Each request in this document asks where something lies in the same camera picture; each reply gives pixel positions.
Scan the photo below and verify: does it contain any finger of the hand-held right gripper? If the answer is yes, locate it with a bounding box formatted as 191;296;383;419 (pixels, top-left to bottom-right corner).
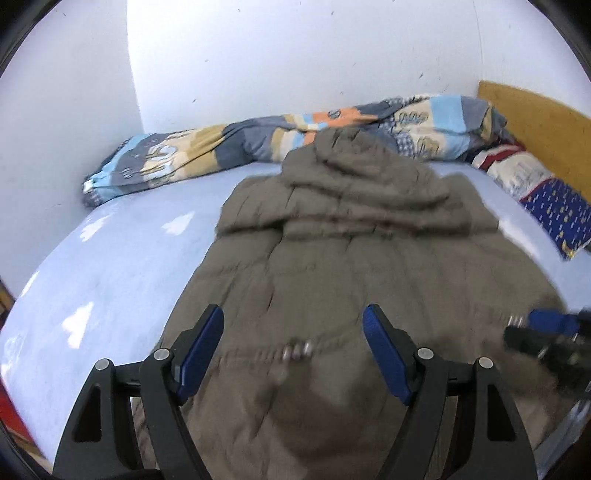
503;324;555;358
529;309;591;340

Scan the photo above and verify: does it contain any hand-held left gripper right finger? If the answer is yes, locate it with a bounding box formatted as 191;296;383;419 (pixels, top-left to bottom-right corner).
362;304;539;480

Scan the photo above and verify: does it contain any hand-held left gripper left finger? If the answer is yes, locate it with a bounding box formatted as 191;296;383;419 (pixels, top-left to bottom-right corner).
53;304;225;480

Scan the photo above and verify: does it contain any olive quilted jacket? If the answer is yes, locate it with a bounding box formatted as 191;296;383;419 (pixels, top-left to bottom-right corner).
134;128;578;480

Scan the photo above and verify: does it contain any navy star print pillow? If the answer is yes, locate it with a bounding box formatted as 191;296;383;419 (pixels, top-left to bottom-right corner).
471;144;591;261

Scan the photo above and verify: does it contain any light blue bed sheet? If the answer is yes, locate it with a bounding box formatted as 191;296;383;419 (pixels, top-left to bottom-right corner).
0;159;591;467

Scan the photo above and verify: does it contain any wooden headboard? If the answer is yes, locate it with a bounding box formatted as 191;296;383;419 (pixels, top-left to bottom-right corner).
477;80;591;204

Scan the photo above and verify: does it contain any wooden cabinet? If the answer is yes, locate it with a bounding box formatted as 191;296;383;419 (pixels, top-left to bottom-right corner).
0;277;14;319

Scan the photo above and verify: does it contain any patchwork print quilt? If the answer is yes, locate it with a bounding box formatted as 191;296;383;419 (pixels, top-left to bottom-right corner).
82;93;515;208

